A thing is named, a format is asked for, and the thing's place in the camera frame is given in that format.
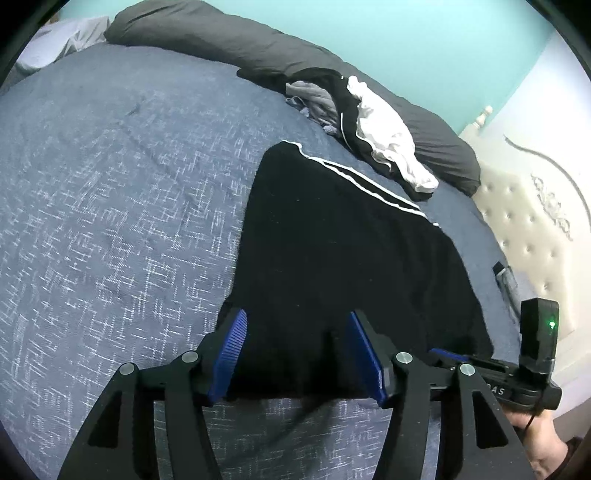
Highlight person's right hand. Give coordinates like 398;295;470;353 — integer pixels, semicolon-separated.
505;407;575;480

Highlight white garment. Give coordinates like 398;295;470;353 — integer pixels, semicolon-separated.
346;75;440;195

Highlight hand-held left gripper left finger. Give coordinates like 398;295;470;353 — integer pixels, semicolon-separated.
58;307;250;480

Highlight pile of unfolded clothes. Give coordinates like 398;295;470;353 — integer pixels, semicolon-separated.
237;67;437;203

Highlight person's right forearm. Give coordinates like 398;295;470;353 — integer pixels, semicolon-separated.
551;435;591;480

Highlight bed with blue sheet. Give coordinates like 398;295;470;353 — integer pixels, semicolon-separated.
0;44;541;480

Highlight folded grey garment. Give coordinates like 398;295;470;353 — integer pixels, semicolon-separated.
493;261;522;311

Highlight cream tufted headboard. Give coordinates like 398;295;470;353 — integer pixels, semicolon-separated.
457;41;591;335

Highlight black pants with white stripes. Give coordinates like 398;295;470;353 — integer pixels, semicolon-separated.
221;141;496;403

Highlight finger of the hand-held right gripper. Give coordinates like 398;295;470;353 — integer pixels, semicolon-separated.
428;348;477;370

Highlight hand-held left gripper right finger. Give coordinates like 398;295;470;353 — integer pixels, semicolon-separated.
348;310;539;480

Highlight dark grey rolled duvet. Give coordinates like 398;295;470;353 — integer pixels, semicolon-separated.
104;0;482;198

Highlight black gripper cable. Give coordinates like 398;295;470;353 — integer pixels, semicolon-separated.
519;406;541;437

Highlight light grey blanket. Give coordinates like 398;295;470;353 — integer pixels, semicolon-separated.
13;15;112;78

